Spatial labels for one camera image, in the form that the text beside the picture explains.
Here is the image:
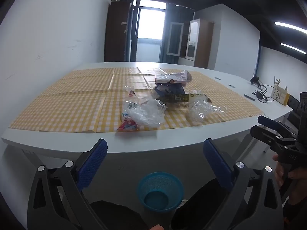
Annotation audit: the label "clear crinkled plastic wrap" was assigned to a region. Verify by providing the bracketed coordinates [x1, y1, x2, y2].
[188, 99, 227, 122]

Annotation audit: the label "dark blue bag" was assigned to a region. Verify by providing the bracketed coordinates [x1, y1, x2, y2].
[154, 83, 185, 98]

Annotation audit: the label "white red-edged zip bag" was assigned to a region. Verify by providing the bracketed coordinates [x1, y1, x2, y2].
[154, 70, 192, 86]

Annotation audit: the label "red blue snack wrapper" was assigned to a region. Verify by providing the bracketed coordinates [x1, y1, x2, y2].
[117, 85, 138, 132]

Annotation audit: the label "black office chair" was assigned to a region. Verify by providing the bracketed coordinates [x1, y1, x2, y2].
[287, 95, 301, 128]

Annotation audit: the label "person's black trouser legs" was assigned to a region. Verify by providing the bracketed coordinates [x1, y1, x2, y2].
[90, 177, 248, 230]

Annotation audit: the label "blue plastic waste basket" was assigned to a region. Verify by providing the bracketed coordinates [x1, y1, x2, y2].
[137, 172, 184, 213]

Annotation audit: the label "yellow checkered tablecloth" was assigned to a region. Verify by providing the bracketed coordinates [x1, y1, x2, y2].
[10, 67, 262, 133]

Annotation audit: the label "brown glass-door cabinet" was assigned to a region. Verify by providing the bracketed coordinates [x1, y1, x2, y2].
[166, 19, 214, 69]

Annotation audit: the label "dark wooden wardrobe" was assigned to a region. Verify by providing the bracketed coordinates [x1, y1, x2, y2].
[104, 0, 131, 62]

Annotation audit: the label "black cables and charger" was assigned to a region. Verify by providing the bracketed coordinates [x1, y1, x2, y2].
[249, 76, 274, 104]

